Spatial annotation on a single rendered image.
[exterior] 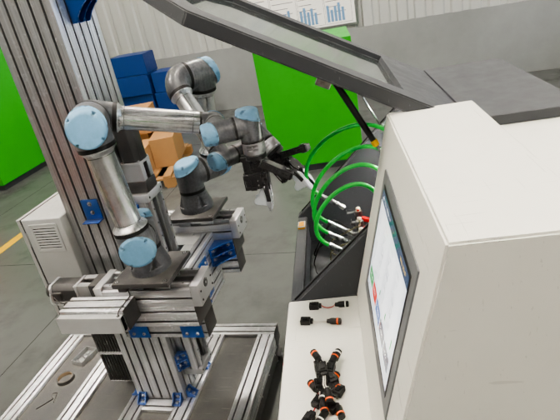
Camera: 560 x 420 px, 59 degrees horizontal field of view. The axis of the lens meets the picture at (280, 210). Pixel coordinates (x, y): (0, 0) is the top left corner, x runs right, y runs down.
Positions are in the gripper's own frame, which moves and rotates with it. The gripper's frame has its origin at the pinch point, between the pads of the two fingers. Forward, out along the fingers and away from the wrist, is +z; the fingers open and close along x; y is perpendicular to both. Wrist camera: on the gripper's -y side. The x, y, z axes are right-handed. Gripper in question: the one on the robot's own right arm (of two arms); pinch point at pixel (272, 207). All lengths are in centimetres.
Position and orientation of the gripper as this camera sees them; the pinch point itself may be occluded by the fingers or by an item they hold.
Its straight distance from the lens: 172.7
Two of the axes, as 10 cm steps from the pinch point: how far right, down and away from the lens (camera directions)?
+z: 1.7, 8.9, 4.2
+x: -0.7, 4.4, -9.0
